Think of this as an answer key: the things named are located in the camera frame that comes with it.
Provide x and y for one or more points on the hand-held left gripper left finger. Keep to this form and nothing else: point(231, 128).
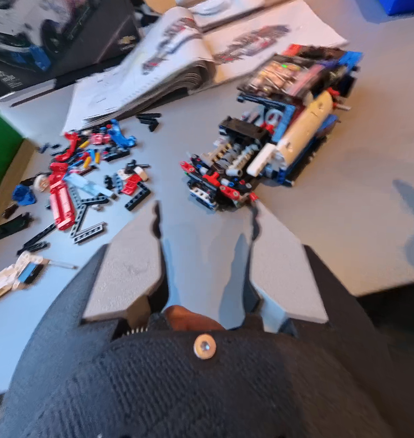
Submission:
point(124, 280)

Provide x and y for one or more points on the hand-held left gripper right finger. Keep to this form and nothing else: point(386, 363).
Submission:
point(285, 284)

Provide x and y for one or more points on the grey desk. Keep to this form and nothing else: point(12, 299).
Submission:
point(330, 222)

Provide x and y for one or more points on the pile of loose toy bricks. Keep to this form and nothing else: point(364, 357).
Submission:
point(63, 202)

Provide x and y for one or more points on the white plastic bag pieces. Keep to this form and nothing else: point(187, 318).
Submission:
point(8, 277)

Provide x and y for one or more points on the toy brick race car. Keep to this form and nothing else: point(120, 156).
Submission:
point(296, 137)

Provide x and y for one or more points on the large green plastic bin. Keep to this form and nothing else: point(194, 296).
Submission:
point(1, 150)

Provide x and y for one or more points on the open instruction booklet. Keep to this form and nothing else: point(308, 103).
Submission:
point(179, 61)

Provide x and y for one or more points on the black toy set box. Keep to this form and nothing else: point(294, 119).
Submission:
point(56, 41)

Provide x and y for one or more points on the printed paper leaflet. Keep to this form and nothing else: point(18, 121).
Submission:
point(227, 13)

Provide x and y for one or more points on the blue container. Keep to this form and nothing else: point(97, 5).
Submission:
point(405, 5)

